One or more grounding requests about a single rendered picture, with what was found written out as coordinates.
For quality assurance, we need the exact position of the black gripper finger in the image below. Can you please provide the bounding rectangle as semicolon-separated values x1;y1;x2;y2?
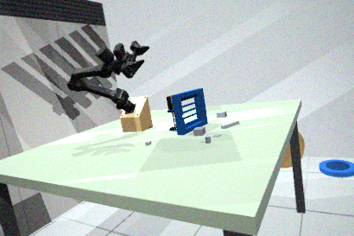
133;42;149;55
125;60;145;74

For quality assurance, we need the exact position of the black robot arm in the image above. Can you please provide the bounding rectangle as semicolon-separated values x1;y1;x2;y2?
67;42;136;114

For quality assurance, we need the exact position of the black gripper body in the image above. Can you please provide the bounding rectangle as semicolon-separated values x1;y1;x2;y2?
117;41;141;79

